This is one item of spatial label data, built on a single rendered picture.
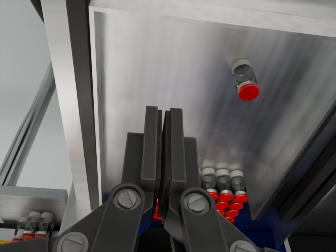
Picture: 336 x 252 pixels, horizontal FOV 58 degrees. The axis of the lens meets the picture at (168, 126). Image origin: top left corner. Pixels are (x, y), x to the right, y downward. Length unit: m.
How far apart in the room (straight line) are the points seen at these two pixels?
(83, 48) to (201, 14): 0.12
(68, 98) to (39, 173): 1.79
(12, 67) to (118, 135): 1.20
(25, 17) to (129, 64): 1.09
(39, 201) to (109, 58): 0.34
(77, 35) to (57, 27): 0.03
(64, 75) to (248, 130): 0.24
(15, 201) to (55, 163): 1.43
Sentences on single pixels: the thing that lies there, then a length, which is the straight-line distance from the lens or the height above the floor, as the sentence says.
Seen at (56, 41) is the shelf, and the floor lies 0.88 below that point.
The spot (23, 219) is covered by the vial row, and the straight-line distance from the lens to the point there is 0.66.
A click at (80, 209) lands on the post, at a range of 0.56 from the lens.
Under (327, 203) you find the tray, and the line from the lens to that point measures 0.63.
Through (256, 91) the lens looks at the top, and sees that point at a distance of 0.31.
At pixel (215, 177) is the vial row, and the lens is 0.47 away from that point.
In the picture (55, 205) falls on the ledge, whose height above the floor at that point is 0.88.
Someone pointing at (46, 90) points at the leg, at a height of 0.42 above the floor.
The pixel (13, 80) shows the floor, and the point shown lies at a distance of 1.63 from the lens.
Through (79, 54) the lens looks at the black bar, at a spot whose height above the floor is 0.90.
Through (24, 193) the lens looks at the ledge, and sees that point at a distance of 0.60.
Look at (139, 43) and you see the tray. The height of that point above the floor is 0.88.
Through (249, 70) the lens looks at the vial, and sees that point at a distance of 0.33.
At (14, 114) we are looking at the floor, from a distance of 1.79.
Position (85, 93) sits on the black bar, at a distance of 0.35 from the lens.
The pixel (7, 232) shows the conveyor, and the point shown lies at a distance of 0.70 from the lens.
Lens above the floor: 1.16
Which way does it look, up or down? 44 degrees down
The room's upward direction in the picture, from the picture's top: 180 degrees clockwise
